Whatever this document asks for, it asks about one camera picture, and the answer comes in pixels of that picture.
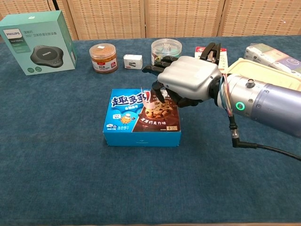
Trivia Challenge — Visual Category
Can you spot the blue brown cookie box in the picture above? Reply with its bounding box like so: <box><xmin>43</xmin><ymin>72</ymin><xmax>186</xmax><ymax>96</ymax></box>
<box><xmin>103</xmin><ymin>88</ymin><xmax>182</xmax><ymax>148</ymax></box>

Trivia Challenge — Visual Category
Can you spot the small white staple box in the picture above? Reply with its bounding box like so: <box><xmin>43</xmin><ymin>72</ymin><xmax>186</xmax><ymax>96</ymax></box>
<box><xmin>123</xmin><ymin>54</ymin><xmax>143</xmax><ymax>70</ymax></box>

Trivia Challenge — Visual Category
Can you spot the beige lidded lunch container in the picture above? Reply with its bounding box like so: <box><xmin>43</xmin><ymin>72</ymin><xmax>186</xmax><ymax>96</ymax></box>
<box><xmin>226</xmin><ymin>57</ymin><xmax>301</xmax><ymax>92</ymax></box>

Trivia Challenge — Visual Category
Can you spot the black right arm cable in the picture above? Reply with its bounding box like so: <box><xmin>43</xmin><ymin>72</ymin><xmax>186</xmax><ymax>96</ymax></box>
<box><xmin>227</xmin><ymin>113</ymin><xmax>301</xmax><ymax>162</ymax></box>

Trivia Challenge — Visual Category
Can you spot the red white stapler package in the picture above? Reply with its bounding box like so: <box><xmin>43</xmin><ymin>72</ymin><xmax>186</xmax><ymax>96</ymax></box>
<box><xmin>194</xmin><ymin>46</ymin><xmax>229</xmax><ymax>70</ymax></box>

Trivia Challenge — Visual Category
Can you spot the bamboo folding screen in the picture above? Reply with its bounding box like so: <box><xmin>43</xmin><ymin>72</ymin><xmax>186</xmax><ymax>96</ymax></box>
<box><xmin>0</xmin><ymin>0</ymin><xmax>301</xmax><ymax>41</ymax></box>

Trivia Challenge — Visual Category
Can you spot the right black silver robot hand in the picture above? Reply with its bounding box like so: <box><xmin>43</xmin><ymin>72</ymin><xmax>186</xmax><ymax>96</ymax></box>
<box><xmin>142</xmin><ymin>55</ymin><xmax>223</xmax><ymax>108</ymax></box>

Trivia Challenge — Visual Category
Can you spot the multicolour tissue pack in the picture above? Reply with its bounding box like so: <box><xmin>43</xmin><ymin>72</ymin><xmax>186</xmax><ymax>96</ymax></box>
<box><xmin>243</xmin><ymin>43</ymin><xmax>301</xmax><ymax>76</ymax></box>

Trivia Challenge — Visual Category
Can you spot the clear jar with brown snack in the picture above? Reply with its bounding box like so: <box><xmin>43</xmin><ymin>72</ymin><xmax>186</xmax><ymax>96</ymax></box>
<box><xmin>89</xmin><ymin>43</ymin><xmax>119</xmax><ymax>74</ymax></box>

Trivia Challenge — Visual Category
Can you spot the black stapler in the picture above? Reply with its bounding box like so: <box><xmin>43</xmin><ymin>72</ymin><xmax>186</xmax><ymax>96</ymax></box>
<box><xmin>199</xmin><ymin>42</ymin><xmax>222</xmax><ymax>64</ymax></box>

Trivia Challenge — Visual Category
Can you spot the clear jar of binder clips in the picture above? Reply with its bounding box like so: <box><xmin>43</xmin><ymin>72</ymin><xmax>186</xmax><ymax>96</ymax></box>
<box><xmin>150</xmin><ymin>39</ymin><xmax>183</xmax><ymax>66</ymax></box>

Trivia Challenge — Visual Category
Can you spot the dark blue table mat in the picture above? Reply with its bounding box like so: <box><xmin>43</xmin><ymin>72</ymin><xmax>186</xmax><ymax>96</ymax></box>
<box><xmin>0</xmin><ymin>35</ymin><xmax>301</xmax><ymax>226</ymax></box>

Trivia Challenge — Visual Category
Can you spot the teal speaker retail box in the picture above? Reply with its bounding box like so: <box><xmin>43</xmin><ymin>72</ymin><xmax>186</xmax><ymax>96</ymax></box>
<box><xmin>0</xmin><ymin>10</ymin><xmax>78</xmax><ymax>76</ymax></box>

